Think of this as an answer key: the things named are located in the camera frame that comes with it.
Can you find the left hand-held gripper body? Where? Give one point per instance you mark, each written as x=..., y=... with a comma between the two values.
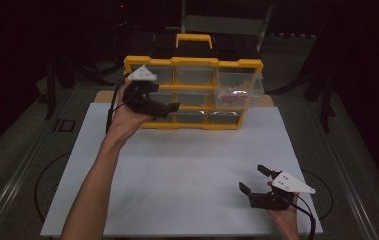
x=140, y=98

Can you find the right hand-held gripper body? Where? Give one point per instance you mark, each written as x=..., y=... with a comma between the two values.
x=285, y=186

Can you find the yellow black drawer organizer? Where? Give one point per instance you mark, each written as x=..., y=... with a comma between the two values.
x=193, y=61

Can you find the clear plastic drawer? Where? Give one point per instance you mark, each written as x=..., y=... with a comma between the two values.
x=240, y=86

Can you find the person's left hand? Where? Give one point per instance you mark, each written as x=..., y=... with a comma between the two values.
x=123, y=120

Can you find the person's right hand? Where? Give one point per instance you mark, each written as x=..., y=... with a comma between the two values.
x=287, y=223

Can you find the grid of small clear drawers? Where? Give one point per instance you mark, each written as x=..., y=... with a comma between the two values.
x=193, y=75

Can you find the white board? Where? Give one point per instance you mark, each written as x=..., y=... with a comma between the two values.
x=183, y=173

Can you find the black tripod stand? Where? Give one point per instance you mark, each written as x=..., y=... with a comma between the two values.
x=51, y=86
x=325, y=100

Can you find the grey metal stand frame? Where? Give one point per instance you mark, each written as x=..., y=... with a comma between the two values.
x=223, y=25

